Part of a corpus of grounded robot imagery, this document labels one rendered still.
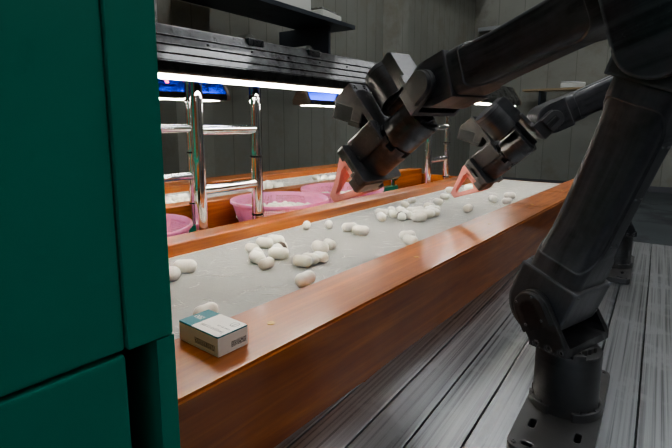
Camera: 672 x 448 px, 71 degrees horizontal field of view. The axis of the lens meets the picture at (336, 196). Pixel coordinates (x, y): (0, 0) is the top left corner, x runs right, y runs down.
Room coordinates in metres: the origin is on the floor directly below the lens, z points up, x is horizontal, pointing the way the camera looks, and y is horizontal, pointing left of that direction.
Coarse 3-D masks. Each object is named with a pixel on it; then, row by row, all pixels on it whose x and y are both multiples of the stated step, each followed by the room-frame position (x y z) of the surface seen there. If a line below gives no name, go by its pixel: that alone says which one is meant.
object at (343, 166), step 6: (342, 162) 0.70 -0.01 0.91; (342, 168) 0.70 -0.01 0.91; (348, 168) 0.69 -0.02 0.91; (336, 174) 0.72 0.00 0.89; (342, 174) 0.71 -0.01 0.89; (336, 180) 0.72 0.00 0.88; (342, 180) 0.72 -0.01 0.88; (336, 186) 0.72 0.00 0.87; (336, 192) 0.73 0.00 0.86; (348, 192) 0.70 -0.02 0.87; (354, 192) 0.69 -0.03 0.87; (360, 192) 0.68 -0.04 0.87; (366, 192) 0.68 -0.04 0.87; (336, 198) 0.73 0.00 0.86; (342, 198) 0.72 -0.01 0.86; (348, 198) 0.71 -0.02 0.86
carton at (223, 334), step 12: (204, 312) 0.44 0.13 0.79; (216, 312) 0.44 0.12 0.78; (180, 324) 0.42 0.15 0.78; (192, 324) 0.42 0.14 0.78; (204, 324) 0.42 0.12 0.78; (216, 324) 0.42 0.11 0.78; (228, 324) 0.42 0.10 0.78; (240, 324) 0.42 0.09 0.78; (180, 336) 0.43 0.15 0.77; (192, 336) 0.41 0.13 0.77; (204, 336) 0.40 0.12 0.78; (216, 336) 0.39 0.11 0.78; (228, 336) 0.40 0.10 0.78; (240, 336) 0.41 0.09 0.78; (204, 348) 0.40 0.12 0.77; (216, 348) 0.39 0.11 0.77; (228, 348) 0.40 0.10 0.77
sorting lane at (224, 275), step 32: (480, 192) 1.58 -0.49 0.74; (320, 224) 1.06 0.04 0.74; (384, 224) 1.06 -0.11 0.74; (416, 224) 1.06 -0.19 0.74; (448, 224) 1.06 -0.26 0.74; (192, 256) 0.80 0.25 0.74; (224, 256) 0.80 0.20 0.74; (288, 256) 0.80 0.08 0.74; (352, 256) 0.80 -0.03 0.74; (192, 288) 0.64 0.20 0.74; (224, 288) 0.64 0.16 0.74; (256, 288) 0.64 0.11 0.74; (288, 288) 0.64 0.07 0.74
